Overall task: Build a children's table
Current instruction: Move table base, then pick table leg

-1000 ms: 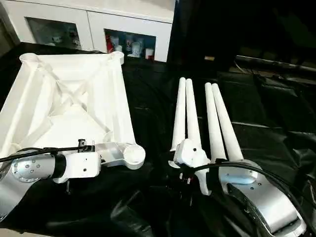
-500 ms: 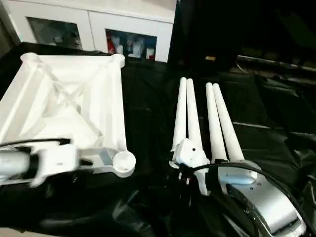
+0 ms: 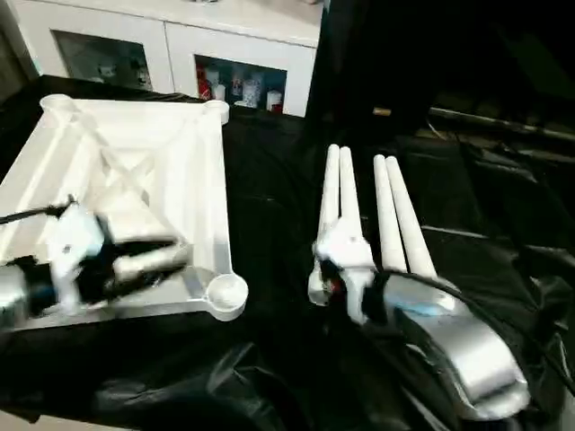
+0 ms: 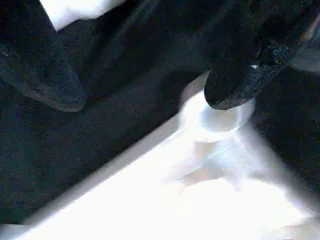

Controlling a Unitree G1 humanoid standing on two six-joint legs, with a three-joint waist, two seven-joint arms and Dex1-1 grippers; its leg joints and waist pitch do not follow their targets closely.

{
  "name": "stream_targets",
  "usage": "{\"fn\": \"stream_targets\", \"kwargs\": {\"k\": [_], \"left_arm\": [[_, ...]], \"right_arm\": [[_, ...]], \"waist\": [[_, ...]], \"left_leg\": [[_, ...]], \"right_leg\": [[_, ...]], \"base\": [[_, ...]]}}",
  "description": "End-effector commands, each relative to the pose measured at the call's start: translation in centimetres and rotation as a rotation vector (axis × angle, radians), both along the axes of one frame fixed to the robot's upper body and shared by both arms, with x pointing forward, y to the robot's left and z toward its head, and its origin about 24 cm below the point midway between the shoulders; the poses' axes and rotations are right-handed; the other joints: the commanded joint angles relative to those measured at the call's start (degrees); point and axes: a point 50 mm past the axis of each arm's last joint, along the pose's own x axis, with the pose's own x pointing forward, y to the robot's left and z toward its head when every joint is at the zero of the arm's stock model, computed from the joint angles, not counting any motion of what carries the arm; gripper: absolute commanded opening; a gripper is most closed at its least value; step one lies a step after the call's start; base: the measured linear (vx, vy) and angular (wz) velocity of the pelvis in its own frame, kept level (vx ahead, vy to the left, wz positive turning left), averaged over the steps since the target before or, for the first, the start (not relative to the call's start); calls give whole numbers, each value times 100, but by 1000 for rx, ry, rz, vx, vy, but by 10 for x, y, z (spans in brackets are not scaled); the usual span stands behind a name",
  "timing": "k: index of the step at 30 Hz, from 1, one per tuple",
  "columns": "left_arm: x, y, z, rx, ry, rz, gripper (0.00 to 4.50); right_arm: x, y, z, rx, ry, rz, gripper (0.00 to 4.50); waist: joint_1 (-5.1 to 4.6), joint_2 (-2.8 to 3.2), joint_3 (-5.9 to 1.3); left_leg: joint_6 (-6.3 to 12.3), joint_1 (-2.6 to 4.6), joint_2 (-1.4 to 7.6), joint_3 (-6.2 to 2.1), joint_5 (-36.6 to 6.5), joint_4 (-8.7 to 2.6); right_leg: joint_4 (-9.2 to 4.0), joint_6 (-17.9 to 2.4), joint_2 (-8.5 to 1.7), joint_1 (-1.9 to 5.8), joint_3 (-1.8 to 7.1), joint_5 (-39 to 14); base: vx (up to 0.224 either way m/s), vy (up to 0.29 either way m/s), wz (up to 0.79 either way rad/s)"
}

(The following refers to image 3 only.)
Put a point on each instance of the white plastic table leg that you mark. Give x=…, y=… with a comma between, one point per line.
x=349, y=197
x=388, y=215
x=409, y=224
x=331, y=189

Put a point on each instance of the black mat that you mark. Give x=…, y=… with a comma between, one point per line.
x=269, y=224

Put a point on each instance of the white plastic table top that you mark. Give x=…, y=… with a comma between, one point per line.
x=153, y=171

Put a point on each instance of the white cabinet with glass doors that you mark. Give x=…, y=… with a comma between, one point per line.
x=180, y=45

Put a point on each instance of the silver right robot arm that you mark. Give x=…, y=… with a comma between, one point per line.
x=449, y=341

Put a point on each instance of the grey metal rail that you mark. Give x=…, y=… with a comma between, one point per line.
x=503, y=123

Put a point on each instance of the small yellow label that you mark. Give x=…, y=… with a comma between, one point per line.
x=382, y=112

